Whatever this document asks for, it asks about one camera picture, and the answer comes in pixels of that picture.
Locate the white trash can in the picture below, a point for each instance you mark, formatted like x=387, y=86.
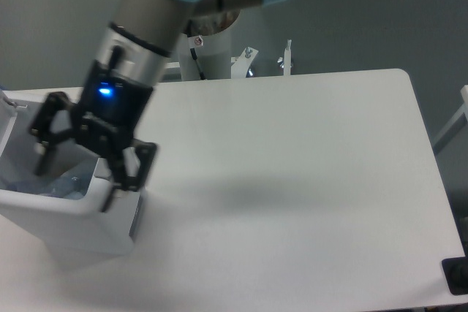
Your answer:
x=69, y=223

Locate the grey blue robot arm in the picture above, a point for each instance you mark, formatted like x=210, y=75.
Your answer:
x=139, y=40

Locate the crushed clear plastic bottle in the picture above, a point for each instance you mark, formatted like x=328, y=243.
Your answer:
x=72, y=184

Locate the white pedestal base frame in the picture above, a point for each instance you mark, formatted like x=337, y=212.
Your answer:
x=247, y=64

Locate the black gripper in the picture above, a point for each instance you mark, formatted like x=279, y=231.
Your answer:
x=103, y=121

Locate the white frame at right edge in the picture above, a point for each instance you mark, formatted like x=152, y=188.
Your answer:
x=454, y=125

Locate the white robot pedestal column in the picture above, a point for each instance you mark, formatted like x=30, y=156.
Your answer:
x=205, y=47

